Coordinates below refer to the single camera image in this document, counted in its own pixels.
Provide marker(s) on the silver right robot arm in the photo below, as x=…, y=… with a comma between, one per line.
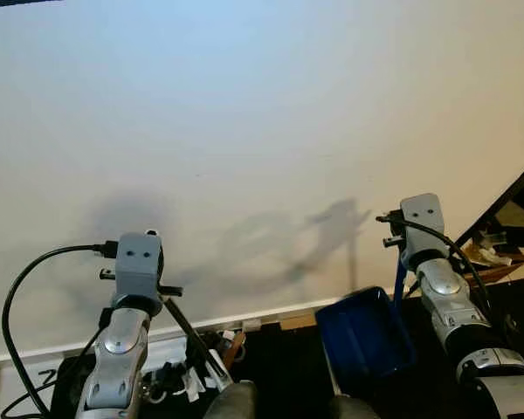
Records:
x=454, y=305

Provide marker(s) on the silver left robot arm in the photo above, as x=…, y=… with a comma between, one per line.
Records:
x=122, y=349

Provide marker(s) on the black floor mat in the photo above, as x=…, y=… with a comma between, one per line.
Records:
x=288, y=384

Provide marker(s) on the brown wooden stick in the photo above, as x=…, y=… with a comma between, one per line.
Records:
x=233, y=349

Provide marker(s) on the brown cardboard rubbish box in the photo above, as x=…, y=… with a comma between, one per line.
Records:
x=498, y=269

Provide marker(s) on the black rounded oblong object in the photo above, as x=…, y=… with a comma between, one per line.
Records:
x=520, y=236

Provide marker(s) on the grey left robot leg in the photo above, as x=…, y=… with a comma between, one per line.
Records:
x=231, y=401

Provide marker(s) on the grey robot leg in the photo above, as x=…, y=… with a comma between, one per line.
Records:
x=356, y=408
x=231, y=401

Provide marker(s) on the grey right robot leg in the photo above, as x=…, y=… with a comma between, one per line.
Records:
x=356, y=408

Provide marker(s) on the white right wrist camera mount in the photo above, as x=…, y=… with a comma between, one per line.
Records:
x=422, y=223

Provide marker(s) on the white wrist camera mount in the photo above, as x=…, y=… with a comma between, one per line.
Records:
x=140, y=262
x=422, y=223

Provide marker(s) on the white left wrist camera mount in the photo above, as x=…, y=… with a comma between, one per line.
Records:
x=140, y=262

